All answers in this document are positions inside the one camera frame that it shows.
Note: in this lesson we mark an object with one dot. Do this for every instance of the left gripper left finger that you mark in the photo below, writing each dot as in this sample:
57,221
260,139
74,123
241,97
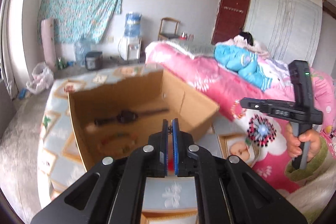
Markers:
112,191

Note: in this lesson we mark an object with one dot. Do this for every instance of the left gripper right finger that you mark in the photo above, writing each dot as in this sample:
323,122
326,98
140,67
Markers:
228,190

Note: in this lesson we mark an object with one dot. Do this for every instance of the fruit pattern bed sheet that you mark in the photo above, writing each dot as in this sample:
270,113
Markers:
58,157

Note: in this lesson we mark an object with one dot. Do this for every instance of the brown cardboard box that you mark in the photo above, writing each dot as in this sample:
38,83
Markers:
155,90

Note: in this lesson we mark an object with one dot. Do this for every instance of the blue child jacket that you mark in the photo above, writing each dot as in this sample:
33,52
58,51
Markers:
244,63

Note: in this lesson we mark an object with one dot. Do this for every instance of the black wrist watch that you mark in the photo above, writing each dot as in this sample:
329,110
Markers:
123,117

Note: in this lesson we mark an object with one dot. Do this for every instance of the white wardrobe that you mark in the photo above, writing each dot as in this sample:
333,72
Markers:
290,29

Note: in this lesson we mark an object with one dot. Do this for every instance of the pink floral blanket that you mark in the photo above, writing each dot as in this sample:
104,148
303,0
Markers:
227,89

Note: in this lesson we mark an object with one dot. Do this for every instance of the grey floral pillow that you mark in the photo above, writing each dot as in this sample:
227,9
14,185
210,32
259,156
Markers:
192,49

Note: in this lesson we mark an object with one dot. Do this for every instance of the dark red door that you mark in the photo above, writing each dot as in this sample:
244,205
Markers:
230,19

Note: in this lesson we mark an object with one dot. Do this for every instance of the black rice cooker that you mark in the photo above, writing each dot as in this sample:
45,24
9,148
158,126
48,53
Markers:
93,60

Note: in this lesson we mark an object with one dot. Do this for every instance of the white plastic bag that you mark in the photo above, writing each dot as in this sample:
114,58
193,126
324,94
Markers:
43,78

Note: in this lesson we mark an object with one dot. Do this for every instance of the water dispenser with bottle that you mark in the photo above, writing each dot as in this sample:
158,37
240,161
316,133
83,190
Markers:
129,47

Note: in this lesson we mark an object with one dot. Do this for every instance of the wooden chair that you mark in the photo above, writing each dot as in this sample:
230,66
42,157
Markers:
168,28

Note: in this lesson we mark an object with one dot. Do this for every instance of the grey window curtain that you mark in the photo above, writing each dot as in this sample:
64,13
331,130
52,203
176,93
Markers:
7,73

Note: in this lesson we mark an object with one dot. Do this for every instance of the pink rolled mat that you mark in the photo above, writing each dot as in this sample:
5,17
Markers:
47,35

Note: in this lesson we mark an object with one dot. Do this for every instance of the teal floral wall cloth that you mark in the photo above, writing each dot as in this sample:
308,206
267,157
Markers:
75,20

